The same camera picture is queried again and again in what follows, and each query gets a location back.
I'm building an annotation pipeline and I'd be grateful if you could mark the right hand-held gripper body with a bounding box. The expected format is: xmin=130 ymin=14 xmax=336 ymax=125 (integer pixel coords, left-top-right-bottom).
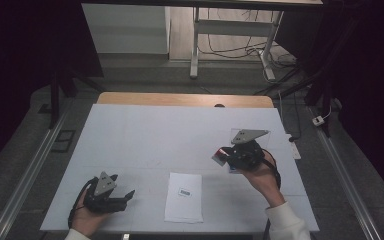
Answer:
xmin=228 ymin=129 xmax=271 ymax=171

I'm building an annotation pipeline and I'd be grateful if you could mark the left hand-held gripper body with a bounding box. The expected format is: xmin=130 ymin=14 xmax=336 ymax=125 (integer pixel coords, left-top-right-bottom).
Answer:
xmin=82 ymin=171 xmax=128 ymax=215

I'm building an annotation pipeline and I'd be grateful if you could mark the red stamp with grey base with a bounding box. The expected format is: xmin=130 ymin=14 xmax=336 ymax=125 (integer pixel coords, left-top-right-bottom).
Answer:
xmin=212 ymin=148 xmax=230 ymax=167

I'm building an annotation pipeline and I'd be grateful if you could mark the person's left hand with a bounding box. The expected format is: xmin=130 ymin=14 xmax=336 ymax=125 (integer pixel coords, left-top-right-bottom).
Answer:
xmin=70 ymin=205 xmax=110 ymax=239

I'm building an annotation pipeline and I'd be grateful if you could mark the person's right hand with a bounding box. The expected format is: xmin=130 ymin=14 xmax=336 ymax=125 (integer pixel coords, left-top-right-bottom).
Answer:
xmin=242 ymin=150 xmax=286 ymax=209

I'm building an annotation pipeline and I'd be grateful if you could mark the white power strip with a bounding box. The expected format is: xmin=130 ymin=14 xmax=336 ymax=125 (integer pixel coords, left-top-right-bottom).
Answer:
xmin=287 ymin=133 xmax=302 ymax=161

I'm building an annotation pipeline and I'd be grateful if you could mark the white table cover sheet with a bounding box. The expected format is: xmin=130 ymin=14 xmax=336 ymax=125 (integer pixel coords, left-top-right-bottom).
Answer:
xmin=39 ymin=103 xmax=320 ymax=233

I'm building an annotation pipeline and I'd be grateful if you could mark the stack of white paper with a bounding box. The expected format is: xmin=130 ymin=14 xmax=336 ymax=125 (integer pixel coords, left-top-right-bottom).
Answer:
xmin=164 ymin=172 xmax=205 ymax=224

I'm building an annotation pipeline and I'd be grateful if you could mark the wooden table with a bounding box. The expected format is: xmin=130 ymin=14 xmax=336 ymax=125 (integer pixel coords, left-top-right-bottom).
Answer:
xmin=96 ymin=92 xmax=275 ymax=109

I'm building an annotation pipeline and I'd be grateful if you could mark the black metal stand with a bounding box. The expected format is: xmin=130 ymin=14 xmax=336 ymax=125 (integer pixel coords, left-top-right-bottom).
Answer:
xmin=253 ymin=19 xmax=362 ymax=138
xmin=47 ymin=64 xmax=105 ymax=130

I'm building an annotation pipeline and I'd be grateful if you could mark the white cabinet panel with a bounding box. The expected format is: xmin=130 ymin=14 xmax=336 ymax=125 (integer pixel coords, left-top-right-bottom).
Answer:
xmin=81 ymin=3 xmax=171 ymax=55

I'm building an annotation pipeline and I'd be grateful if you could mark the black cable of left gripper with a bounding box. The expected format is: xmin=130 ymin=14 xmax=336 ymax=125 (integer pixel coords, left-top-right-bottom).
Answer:
xmin=67 ymin=177 xmax=98 ymax=230

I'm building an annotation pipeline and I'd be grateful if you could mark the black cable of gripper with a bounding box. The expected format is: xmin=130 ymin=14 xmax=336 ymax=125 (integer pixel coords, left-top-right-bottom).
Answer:
xmin=261 ymin=148 xmax=283 ymax=190
xmin=67 ymin=177 xmax=98 ymax=230

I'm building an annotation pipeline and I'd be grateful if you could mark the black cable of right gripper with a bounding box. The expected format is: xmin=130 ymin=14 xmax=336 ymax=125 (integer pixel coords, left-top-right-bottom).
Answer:
xmin=261 ymin=148 xmax=283 ymax=190

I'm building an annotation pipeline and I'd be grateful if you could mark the metal floor rail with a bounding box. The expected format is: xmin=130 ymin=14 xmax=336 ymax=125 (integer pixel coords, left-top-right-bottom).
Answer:
xmin=0 ymin=109 xmax=68 ymax=240
xmin=308 ymin=106 xmax=383 ymax=240

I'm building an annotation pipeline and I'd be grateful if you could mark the tangle of floor cables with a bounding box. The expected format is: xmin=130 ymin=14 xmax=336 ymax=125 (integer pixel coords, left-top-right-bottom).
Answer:
xmin=198 ymin=9 xmax=298 ymax=69

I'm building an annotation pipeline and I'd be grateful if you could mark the white desk with metal frame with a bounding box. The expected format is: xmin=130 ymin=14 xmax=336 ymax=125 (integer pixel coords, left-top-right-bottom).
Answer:
xmin=81 ymin=0 xmax=324 ymax=81

